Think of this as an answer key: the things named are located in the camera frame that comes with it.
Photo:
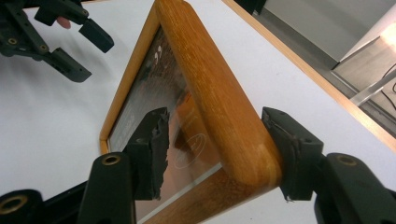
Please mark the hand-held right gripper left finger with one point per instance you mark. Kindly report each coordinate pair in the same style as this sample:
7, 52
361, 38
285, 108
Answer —
146, 161

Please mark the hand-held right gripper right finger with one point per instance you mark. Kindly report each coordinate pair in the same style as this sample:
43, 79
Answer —
299, 155

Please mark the wooden picture frame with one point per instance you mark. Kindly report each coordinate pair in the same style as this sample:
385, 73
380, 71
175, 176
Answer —
218, 93

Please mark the wooden table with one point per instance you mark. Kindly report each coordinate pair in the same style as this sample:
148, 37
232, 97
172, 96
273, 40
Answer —
311, 73

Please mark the white metal stand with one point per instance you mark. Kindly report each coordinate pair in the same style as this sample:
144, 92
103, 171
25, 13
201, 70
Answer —
372, 90

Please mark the white cabinet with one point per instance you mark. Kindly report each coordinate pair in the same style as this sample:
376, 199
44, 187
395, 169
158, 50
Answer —
327, 25

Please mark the black metal stand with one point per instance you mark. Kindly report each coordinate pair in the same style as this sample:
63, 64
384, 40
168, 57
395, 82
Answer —
249, 5

